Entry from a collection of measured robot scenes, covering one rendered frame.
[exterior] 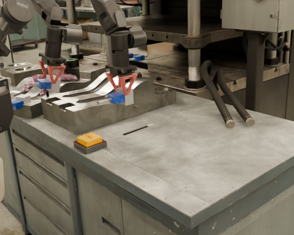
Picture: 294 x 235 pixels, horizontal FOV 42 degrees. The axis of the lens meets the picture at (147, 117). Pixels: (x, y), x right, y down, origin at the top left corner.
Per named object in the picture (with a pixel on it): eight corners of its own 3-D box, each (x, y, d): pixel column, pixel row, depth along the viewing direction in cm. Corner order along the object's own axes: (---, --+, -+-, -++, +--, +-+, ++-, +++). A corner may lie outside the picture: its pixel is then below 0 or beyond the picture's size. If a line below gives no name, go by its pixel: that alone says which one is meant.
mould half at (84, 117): (76, 135, 137) (72, 99, 132) (43, 118, 156) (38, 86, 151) (176, 102, 167) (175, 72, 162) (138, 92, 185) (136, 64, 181)
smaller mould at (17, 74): (15, 86, 207) (13, 73, 205) (5, 81, 218) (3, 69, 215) (49, 79, 219) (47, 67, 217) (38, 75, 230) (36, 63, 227)
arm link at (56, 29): (46, 23, 140) (47, 25, 135) (65, 25, 142) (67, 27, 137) (45, 41, 142) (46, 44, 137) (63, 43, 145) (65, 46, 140)
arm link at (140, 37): (100, 20, 129) (113, 10, 123) (126, 17, 136) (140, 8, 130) (110, 54, 129) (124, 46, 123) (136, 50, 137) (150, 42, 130)
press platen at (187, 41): (199, 75, 182) (199, 38, 176) (65, 48, 276) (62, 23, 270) (292, 49, 231) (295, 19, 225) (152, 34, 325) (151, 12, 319)
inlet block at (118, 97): (102, 112, 126) (101, 96, 124) (94, 108, 130) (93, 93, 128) (133, 103, 134) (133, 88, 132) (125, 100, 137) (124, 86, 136)
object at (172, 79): (196, 104, 187) (196, 90, 185) (65, 68, 282) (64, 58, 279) (289, 72, 237) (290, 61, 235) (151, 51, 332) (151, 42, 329)
